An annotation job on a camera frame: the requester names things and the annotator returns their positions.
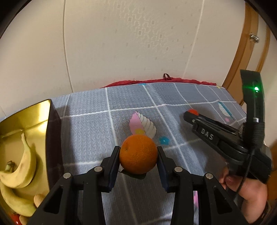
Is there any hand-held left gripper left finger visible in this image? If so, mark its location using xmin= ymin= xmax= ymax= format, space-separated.
xmin=28 ymin=146 xmax=121 ymax=225

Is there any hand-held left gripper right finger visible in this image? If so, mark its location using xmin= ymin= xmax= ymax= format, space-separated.
xmin=157 ymin=146 xmax=249 ymax=225

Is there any red cloth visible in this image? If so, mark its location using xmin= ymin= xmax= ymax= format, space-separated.
xmin=101 ymin=73 xmax=217 ymax=88

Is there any grey checked printed blanket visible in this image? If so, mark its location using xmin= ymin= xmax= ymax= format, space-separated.
xmin=51 ymin=82 xmax=248 ymax=225

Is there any orange with green leaf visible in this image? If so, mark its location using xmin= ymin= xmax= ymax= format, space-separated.
xmin=118 ymin=134 xmax=158 ymax=179

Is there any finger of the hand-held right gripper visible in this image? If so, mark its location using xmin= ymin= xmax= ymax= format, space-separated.
xmin=184 ymin=111 xmax=221 ymax=147
xmin=197 ymin=114 xmax=244 ymax=136

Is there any gold tin box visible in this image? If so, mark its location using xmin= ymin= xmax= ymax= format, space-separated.
xmin=0 ymin=99 xmax=65 ymax=225

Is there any person's right hand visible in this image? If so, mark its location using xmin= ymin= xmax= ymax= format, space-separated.
xmin=218 ymin=166 xmax=270 ymax=224

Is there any black cable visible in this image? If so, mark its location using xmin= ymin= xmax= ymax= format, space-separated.
xmin=237 ymin=149 xmax=255 ymax=195

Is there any wooden door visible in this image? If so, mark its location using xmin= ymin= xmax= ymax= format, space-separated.
xmin=222 ymin=0 xmax=271 ymax=106

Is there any yellow banana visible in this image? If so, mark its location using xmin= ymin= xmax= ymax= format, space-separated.
xmin=0 ymin=132 xmax=37 ymax=189
xmin=0 ymin=182 xmax=38 ymax=217

